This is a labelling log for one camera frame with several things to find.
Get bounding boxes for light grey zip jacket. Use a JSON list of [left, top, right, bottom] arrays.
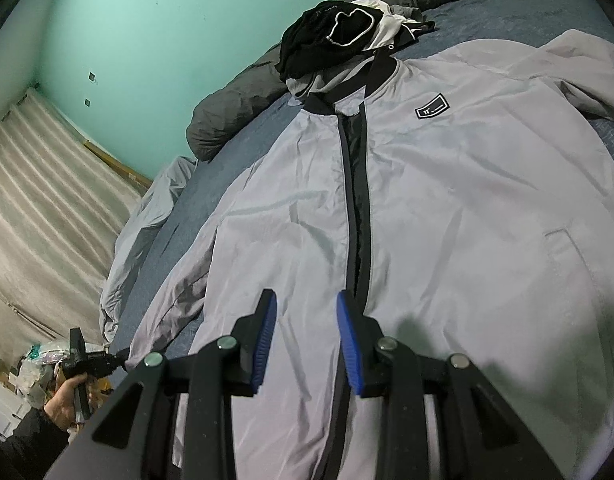
[[129, 29, 614, 479]]

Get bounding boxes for black and white clothes pile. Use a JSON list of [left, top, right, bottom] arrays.
[[275, 0, 435, 81]]

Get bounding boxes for person's left hand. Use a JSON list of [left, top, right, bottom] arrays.
[[42, 374, 88, 431]]

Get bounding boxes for clutter of bags on floor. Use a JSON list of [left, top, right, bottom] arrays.
[[0, 341, 113, 436]]

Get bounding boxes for light grey blanket at bedside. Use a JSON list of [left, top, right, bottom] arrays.
[[99, 156, 196, 346]]

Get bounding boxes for beige striped curtain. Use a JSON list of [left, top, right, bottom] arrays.
[[0, 89, 140, 362]]

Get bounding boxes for dark grey rolled duvet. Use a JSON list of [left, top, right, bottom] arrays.
[[185, 0, 452, 162]]

